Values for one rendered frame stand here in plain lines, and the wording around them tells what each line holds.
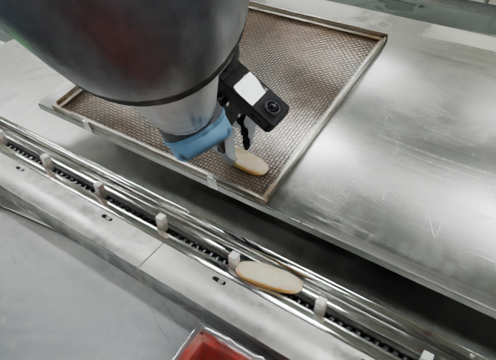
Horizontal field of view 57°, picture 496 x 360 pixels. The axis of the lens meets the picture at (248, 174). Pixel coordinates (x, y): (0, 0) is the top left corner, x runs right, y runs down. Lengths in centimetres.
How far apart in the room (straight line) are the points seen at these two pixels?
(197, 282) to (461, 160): 46
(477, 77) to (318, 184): 40
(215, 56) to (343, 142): 63
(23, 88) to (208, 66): 108
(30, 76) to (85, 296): 73
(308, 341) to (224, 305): 12
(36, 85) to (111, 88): 108
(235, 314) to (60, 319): 25
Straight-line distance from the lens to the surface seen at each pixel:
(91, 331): 69
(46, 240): 82
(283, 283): 65
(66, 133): 104
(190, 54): 17
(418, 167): 78
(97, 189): 81
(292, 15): 112
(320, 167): 76
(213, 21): 16
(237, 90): 62
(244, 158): 76
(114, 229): 74
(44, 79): 127
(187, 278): 65
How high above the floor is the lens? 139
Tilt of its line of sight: 41 degrees down
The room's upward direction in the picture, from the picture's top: straight up
